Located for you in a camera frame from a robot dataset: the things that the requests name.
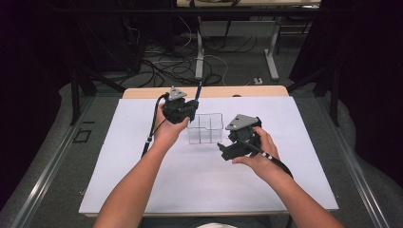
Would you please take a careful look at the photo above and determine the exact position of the white table mat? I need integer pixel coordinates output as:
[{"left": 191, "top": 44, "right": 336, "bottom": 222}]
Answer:
[{"left": 78, "top": 95, "right": 339, "bottom": 214}]

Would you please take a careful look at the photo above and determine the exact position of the blue pen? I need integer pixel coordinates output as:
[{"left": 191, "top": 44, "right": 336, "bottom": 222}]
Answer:
[{"left": 189, "top": 81, "right": 203, "bottom": 124}]

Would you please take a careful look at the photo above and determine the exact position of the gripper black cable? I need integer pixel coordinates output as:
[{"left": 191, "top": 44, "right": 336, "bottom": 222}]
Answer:
[
  {"left": 237, "top": 137, "right": 294, "bottom": 179},
  {"left": 141, "top": 92, "right": 170, "bottom": 159}
]

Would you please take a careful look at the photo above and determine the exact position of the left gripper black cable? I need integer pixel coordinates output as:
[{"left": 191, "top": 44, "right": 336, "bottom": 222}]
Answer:
[{"left": 141, "top": 92, "right": 170, "bottom": 159}]

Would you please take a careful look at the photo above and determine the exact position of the black diagonal strut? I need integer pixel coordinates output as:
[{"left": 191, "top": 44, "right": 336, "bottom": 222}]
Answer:
[
  {"left": 286, "top": 66, "right": 332, "bottom": 94},
  {"left": 80, "top": 67, "right": 127, "bottom": 94}
]

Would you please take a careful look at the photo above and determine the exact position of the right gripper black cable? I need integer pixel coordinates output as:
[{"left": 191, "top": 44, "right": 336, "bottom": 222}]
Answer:
[{"left": 237, "top": 137, "right": 294, "bottom": 179}]

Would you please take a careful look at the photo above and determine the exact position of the clear acrylic organizer box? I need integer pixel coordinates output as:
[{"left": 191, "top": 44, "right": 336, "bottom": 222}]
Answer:
[{"left": 186, "top": 112, "right": 224, "bottom": 145}]

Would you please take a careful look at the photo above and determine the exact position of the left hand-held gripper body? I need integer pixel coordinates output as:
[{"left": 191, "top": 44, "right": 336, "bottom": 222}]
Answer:
[{"left": 162, "top": 85, "right": 190, "bottom": 125}]

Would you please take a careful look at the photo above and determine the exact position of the person's right hand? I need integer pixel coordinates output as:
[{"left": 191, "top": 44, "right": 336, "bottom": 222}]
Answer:
[{"left": 231, "top": 125, "right": 283, "bottom": 184}]

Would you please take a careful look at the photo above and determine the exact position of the person's white shirt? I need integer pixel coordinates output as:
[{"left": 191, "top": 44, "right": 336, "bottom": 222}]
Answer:
[{"left": 194, "top": 221, "right": 239, "bottom": 228}]

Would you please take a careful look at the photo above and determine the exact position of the dark curtain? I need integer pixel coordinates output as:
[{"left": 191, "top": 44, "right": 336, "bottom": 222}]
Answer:
[
  {"left": 0, "top": 0, "right": 74, "bottom": 207},
  {"left": 319, "top": 0, "right": 403, "bottom": 188}
]

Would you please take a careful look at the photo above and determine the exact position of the black frame post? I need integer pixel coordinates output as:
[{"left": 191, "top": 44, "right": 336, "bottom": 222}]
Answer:
[{"left": 69, "top": 67, "right": 82, "bottom": 126}]

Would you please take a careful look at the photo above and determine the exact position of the white-legged desk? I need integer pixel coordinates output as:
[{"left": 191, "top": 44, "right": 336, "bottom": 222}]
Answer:
[{"left": 175, "top": 0, "right": 321, "bottom": 82}]

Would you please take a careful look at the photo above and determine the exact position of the white floor cable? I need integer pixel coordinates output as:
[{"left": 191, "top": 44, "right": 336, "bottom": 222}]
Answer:
[{"left": 202, "top": 54, "right": 229, "bottom": 87}]

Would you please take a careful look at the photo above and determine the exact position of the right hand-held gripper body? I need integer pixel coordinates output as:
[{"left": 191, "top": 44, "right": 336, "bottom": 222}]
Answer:
[{"left": 221, "top": 113, "right": 264, "bottom": 160}]

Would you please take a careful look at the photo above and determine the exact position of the aluminium floor rail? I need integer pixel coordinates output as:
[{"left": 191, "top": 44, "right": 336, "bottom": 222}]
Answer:
[
  {"left": 317, "top": 96, "right": 393, "bottom": 228},
  {"left": 10, "top": 96, "right": 96, "bottom": 228}
]

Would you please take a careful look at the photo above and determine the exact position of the tangle of black cables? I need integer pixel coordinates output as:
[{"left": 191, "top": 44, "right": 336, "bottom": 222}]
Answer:
[{"left": 139, "top": 34, "right": 258, "bottom": 88}]

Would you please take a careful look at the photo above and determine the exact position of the person's left hand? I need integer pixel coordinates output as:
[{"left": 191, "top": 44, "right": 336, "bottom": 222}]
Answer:
[{"left": 153, "top": 103, "right": 190, "bottom": 150}]

